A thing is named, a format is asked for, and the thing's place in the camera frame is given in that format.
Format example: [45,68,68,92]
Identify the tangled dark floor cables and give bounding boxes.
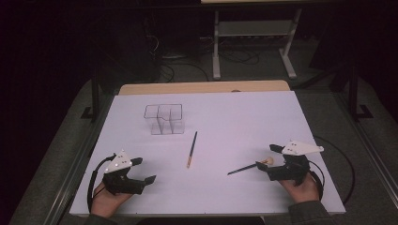
[218,49,261,66]

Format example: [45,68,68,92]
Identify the left hand-held gripper black cable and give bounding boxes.
[86,153,117,214]

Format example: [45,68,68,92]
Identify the person's left hand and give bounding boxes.
[90,181,134,218]

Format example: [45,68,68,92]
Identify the desk with white metal legs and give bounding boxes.
[200,0,333,81]

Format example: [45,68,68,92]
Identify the long looping black cable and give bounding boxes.
[313,135,357,205]

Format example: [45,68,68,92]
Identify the black metal stand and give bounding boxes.
[80,74,101,122]
[347,65,375,122]

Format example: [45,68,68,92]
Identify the right hand-held gripper black cable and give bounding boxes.
[308,160,326,202]

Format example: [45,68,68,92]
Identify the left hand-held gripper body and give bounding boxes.
[102,149,148,196]

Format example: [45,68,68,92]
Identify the white table board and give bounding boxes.
[69,90,347,217]

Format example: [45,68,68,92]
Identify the grey metal frame rail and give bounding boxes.
[43,93,115,225]
[333,93,398,201]

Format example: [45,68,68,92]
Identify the person's right hand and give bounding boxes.
[279,172,321,204]

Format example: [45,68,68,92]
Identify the thin brush with orange end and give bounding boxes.
[186,130,199,170]

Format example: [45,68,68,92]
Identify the hand-held gripper black cable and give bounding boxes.
[86,153,117,214]
[308,160,326,202]

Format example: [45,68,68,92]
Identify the black floor cable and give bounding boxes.
[156,61,210,83]

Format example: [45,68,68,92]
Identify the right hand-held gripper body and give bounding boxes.
[267,140,325,188]

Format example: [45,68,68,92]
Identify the clear plastic organizer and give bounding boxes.
[143,103,186,136]

